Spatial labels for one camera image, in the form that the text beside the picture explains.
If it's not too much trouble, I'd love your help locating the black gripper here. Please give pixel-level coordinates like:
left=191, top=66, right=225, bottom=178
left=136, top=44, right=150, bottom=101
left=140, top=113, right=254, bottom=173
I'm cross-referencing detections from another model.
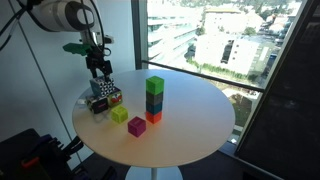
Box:
left=84, top=53, right=115, bottom=83

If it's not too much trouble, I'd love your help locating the yellow-green block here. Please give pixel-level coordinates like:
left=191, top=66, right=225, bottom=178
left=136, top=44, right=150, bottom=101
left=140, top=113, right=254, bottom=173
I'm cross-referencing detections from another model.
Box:
left=110, top=105, right=129, bottom=125

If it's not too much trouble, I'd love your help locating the green block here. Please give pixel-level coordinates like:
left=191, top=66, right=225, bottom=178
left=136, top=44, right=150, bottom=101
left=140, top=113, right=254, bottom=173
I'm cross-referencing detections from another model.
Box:
left=145, top=75, right=165, bottom=96

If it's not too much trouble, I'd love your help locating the blue block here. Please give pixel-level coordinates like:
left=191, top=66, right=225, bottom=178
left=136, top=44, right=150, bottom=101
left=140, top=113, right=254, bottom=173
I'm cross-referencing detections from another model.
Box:
left=145, top=101, right=164, bottom=116

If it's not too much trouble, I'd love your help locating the magenta block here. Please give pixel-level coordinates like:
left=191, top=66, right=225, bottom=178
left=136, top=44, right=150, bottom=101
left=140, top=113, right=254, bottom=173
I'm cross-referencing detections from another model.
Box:
left=127, top=115, right=147, bottom=138

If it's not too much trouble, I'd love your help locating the orange block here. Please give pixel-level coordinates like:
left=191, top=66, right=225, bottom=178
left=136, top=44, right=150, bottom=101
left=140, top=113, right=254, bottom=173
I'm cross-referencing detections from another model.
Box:
left=145, top=110, right=164, bottom=125

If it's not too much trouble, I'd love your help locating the colourful soft cube red flower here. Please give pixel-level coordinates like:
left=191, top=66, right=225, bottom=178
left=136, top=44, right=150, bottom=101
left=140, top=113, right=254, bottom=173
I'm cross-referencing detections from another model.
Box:
left=107, top=86, right=124, bottom=109

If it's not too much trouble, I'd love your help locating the black soft cube with zebra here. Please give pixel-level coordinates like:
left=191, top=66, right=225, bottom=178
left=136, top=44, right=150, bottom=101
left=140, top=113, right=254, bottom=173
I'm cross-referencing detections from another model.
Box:
left=85, top=94, right=110, bottom=116

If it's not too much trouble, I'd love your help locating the grey window mullion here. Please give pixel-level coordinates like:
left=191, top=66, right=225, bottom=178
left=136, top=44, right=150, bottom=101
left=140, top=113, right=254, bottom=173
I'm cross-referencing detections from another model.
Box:
left=130, top=0, right=150, bottom=71

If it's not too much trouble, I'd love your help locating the black window railing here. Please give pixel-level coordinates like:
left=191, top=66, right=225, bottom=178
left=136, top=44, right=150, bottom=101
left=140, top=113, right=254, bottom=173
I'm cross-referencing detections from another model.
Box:
left=141, top=59, right=266, bottom=94

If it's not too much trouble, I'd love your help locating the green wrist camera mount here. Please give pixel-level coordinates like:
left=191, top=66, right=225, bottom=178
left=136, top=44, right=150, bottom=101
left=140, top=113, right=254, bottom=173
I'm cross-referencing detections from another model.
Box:
left=62, top=42, right=93, bottom=57

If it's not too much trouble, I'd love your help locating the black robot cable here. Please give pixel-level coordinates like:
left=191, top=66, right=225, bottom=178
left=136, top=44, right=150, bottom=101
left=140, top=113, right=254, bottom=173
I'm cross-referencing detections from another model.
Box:
left=0, top=0, right=36, bottom=52

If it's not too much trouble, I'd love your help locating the black equipment with red handle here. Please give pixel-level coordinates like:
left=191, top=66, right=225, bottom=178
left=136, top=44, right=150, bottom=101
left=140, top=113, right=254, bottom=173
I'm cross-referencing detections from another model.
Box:
left=0, top=127, right=118, bottom=180

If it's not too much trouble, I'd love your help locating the white table pedestal base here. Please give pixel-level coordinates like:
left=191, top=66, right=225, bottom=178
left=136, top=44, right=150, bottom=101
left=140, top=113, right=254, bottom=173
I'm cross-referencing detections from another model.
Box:
left=124, top=165, right=184, bottom=180

